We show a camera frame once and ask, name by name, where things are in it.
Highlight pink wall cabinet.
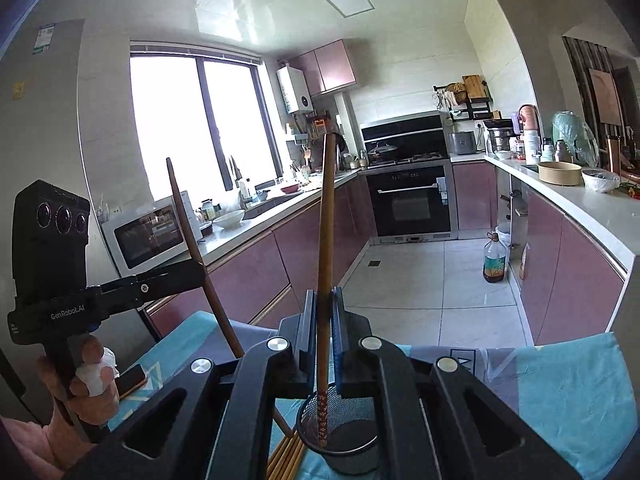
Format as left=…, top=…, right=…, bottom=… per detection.
left=290, top=39, right=357, bottom=96

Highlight pink cabinets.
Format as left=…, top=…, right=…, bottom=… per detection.
left=144, top=174, right=374, bottom=338
left=454, top=160, right=626, bottom=344

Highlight white microwave oven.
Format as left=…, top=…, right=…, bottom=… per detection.
left=101, top=196, right=188, bottom=276

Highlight grey refrigerator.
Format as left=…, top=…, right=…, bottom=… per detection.
left=0, top=18, right=156, bottom=426

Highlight black wall shelf rack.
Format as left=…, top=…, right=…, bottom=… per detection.
left=433, top=75, right=495, bottom=122

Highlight black range hood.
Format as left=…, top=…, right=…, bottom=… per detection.
left=360, top=112, right=447, bottom=143

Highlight black mesh utensil holder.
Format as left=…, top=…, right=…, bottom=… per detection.
left=296, top=382, right=380, bottom=476

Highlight white plastic bag bowl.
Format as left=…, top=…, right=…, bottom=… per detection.
left=582, top=168, right=620, bottom=194

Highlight white water heater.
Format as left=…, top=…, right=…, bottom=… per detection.
left=277, top=65, right=314, bottom=114

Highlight round bamboo steamer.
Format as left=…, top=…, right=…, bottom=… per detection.
left=537, top=162, right=582, bottom=186

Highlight left hand with bandaged finger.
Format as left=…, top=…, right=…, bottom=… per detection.
left=36, top=336, right=119, bottom=426

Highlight pink thermos jug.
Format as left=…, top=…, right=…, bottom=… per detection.
left=518, top=104, right=540, bottom=150

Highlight white bowl on counter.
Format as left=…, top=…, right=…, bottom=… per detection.
left=213, top=209, right=245, bottom=230

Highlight window with dark frame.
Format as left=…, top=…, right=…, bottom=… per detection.
left=129, top=52, right=284, bottom=205

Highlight black built-in oven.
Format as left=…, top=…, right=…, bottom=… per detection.
left=364, top=159, right=459, bottom=244

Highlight oil bottle on floor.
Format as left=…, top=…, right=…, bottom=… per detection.
left=483, top=232, right=506, bottom=283

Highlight pink lower cabinets right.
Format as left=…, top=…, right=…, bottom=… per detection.
left=454, top=160, right=626, bottom=344

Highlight pink lower cabinets left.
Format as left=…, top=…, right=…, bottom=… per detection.
left=144, top=174, right=374, bottom=338

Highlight smartphone on table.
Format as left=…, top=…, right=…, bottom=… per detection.
left=115, top=364, right=148, bottom=399

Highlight light green wrapped appliance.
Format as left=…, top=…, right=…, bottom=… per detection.
left=552, top=110, right=600, bottom=167

